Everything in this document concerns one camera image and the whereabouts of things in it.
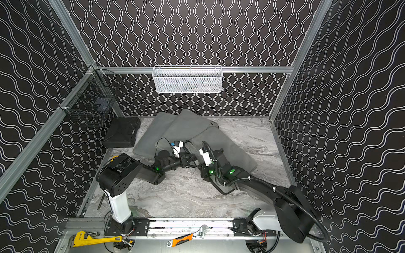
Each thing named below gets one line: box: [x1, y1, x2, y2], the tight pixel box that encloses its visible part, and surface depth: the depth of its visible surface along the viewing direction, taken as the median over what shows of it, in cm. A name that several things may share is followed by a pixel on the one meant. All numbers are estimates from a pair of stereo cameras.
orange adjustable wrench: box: [166, 224, 210, 248], surface depth 73 cm
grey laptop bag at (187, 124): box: [155, 109, 219, 153], surface depth 108 cm
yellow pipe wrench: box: [72, 230, 123, 248], surface depth 72 cm
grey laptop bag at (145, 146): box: [132, 111, 179, 158], surface depth 110 cm
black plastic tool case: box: [102, 117, 142, 148], surface depth 105 cm
